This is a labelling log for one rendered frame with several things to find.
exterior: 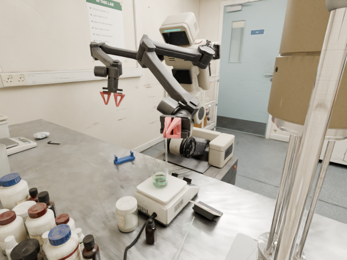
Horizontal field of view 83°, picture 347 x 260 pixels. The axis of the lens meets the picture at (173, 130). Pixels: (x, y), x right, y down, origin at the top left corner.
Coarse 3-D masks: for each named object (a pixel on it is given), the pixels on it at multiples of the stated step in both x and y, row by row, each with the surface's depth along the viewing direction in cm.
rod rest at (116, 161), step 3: (132, 153) 96; (126, 156) 97; (129, 156) 97; (132, 156) 96; (114, 159) 94; (117, 159) 92; (120, 159) 94; (123, 159) 94; (126, 159) 94; (129, 159) 95; (117, 162) 92; (120, 162) 93
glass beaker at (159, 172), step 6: (156, 162) 62; (162, 162) 62; (156, 168) 57; (162, 168) 57; (156, 174) 58; (162, 174) 58; (156, 180) 58; (162, 180) 58; (156, 186) 59; (162, 186) 59
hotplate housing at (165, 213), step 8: (136, 192) 61; (184, 192) 61; (192, 192) 66; (144, 200) 59; (152, 200) 57; (176, 200) 58; (184, 200) 62; (144, 208) 60; (152, 208) 58; (160, 208) 55; (168, 208) 55; (176, 208) 59; (152, 216) 56; (160, 216) 56; (168, 216) 56; (168, 224) 57
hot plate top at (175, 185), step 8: (168, 176) 66; (144, 184) 62; (168, 184) 62; (176, 184) 62; (184, 184) 62; (144, 192) 58; (152, 192) 58; (160, 192) 58; (168, 192) 58; (176, 192) 58; (160, 200) 55; (168, 200) 55
